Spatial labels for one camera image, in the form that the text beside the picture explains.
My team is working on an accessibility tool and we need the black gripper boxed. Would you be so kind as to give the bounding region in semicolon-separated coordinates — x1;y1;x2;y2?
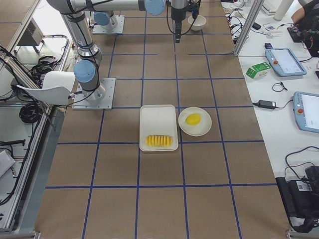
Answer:
174;21;181;43

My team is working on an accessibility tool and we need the blue teach pendant near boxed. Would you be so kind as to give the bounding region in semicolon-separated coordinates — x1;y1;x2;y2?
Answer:
293;92;319;133

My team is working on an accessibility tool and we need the yellow lemon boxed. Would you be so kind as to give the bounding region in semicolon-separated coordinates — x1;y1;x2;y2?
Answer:
185;114;201;125

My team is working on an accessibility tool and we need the small black cable loop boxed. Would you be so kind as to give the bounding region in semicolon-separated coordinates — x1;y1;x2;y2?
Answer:
272;82;288;92

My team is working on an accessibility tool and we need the white ceramic bowl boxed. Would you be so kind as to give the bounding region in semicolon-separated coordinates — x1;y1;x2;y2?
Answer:
187;15;207;31

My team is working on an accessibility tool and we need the aluminium frame post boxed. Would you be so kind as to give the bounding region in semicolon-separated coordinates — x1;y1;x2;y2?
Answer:
233;0;264;56

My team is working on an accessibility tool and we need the sliced yellow bread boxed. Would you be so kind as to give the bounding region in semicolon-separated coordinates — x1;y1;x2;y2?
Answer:
146;135;172;147

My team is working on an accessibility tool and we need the black power adapter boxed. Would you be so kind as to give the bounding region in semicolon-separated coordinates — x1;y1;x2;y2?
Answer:
258;100;277;110

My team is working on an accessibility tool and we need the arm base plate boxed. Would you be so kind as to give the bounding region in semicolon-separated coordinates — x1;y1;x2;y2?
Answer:
93;15;125;35
72;78;116;110

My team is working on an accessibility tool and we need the blue teach pendant far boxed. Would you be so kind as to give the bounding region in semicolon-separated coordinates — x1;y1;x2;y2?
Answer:
265;48;307;77

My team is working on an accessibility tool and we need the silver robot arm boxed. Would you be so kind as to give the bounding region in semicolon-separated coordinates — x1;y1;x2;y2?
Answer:
93;11;118;29
48;0;187;102

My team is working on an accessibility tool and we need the blue teach pendant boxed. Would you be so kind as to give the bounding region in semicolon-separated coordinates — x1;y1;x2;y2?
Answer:
265;48;307;77
293;92;319;133

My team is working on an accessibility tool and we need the cream rectangular tray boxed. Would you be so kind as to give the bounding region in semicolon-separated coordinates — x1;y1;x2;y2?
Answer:
139;105;178;152

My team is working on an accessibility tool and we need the green white carton box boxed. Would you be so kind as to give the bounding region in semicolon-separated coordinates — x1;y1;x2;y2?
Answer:
246;62;271;79

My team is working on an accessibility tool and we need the cream round plate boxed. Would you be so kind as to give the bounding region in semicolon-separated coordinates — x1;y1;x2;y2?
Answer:
178;107;212;136

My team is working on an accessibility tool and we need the black equipment bag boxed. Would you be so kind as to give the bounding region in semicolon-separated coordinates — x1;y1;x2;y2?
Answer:
276;166;319;233

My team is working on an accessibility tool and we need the white plastic chair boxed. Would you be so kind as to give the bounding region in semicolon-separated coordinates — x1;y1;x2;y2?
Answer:
17;71;75;106

